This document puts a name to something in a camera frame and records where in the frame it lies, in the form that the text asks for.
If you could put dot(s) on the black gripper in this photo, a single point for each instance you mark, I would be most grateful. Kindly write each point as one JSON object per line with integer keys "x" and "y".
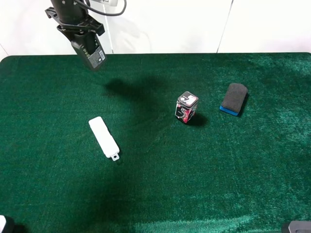
{"x": 74, "y": 20}

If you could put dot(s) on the grey pump bottle black cap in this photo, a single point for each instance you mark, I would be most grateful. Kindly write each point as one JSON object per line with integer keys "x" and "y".
{"x": 88, "y": 47}

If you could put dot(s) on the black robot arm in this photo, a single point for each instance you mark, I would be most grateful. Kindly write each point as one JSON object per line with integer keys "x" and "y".
{"x": 60, "y": 3}

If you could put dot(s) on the white flat plastic case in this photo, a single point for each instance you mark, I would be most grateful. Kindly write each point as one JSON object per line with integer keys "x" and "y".
{"x": 104, "y": 138}

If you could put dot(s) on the black red gum container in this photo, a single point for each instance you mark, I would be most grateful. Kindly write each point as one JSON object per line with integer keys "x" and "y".
{"x": 186, "y": 106}

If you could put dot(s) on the black blue board eraser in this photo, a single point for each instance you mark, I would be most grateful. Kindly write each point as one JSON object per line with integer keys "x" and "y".
{"x": 234, "y": 99}

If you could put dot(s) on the green velvet table cloth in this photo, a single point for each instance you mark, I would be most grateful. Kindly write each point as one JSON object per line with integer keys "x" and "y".
{"x": 219, "y": 173}

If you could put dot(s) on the grey device bottom right corner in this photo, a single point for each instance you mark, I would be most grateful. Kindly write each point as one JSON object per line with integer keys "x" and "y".
{"x": 296, "y": 227}

